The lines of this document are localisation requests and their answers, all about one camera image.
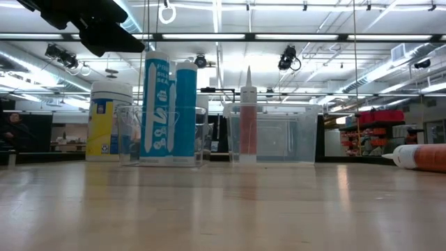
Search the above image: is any blue silicone tube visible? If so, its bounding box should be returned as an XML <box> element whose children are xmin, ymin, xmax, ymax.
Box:
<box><xmin>139</xmin><ymin>51</ymin><xmax>171</xmax><ymax>165</ymax></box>
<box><xmin>173</xmin><ymin>61</ymin><xmax>199</xmax><ymax>165</ymax></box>

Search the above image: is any Lysol wipes canister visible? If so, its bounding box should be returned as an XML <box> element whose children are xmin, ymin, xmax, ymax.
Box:
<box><xmin>85</xmin><ymin>80</ymin><xmax>134</xmax><ymax>162</ymax></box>

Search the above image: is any orange sealant tube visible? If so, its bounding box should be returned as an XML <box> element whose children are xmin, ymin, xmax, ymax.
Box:
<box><xmin>381</xmin><ymin>143</ymin><xmax>446</xmax><ymax>174</ymax></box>
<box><xmin>238</xmin><ymin>65</ymin><xmax>259</xmax><ymax>165</ymax></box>

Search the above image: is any person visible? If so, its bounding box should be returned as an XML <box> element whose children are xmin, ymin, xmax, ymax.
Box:
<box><xmin>0</xmin><ymin>112</ymin><xmax>34</xmax><ymax>153</ymax></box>

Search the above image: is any clear shallow plastic tray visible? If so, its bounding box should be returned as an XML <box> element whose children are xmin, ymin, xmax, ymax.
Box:
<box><xmin>116</xmin><ymin>105</ymin><xmax>209</xmax><ymax>167</ymax></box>

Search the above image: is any clear deep plastic bin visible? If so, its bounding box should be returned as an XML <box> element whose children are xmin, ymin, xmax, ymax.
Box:
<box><xmin>222</xmin><ymin>102</ymin><xmax>323</xmax><ymax>165</ymax></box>

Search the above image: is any shelf with red bins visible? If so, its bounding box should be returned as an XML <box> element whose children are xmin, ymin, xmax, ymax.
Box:
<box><xmin>339</xmin><ymin>109</ymin><xmax>407</xmax><ymax>157</ymax></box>

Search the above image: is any white air vent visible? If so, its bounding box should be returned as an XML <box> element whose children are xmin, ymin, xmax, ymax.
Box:
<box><xmin>390</xmin><ymin>43</ymin><xmax>407</xmax><ymax>63</ymax></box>

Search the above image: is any black ceiling spotlight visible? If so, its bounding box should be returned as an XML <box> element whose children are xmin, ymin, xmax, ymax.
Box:
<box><xmin>413</xmin><ymin>58</ymin><xmax>432</xmax><ymax>70</ymax></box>

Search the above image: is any white cable ring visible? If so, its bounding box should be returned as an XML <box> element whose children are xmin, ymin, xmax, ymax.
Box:
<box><xmin>158</xmin><ymin>2</ymin><xmax>177</xmax><ymax>25</ymax></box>

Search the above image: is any black overhead camera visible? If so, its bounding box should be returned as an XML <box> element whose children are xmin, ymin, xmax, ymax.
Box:
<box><xmin>277</xmin><ymin>44</ymin><xmax>302</xmax><ymax>72</ymax></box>

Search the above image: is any yellow hanging cord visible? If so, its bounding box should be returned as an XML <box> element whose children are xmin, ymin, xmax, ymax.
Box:
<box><xmin>351</xmin><ymin>0</ymin><xmax>362</xmax><ymax>157</ymax></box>

